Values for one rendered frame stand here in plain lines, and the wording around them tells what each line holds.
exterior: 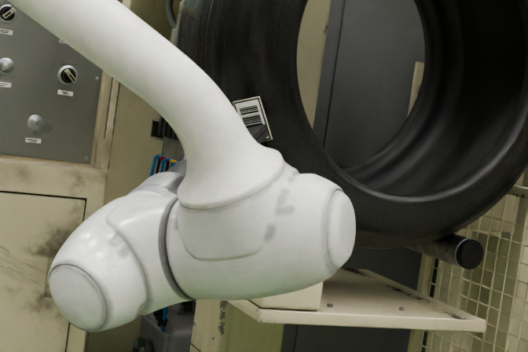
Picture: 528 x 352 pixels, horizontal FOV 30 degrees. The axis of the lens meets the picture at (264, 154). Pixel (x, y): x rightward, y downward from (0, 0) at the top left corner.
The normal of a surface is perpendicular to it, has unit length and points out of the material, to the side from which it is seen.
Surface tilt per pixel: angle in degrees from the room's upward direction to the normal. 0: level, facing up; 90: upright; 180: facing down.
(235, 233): 106
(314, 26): 90
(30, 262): 90
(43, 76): 90
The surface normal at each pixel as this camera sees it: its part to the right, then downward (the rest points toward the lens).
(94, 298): -0.29, 0.33
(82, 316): -0.36, 0.51
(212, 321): -0.91, -0.11
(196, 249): -0.51, 0.29
